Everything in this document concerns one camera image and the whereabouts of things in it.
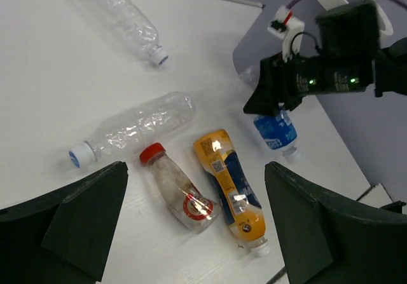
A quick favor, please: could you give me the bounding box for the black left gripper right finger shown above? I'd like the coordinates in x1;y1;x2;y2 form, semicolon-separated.
265;161;406;283

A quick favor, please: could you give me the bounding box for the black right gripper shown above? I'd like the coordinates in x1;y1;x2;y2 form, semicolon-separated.
243;0;380;116

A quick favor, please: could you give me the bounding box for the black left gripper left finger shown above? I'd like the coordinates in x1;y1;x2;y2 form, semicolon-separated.
1;161;128;283

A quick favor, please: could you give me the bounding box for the blue label clear bottle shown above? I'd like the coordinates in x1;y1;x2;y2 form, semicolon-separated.
239;65;301;164

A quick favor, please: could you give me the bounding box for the orange blue label bottle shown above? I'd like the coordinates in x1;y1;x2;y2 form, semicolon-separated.
193;129;270;257

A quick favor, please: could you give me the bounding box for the clear bottle white-blue cap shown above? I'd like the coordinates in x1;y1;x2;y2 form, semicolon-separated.
80;0;169;66
69;91;196;169

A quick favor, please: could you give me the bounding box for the red cap clear bottle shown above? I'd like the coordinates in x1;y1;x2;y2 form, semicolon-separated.
139;143;220;234

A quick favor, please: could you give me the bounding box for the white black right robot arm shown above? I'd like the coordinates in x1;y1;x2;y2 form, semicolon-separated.
243;0;406;116

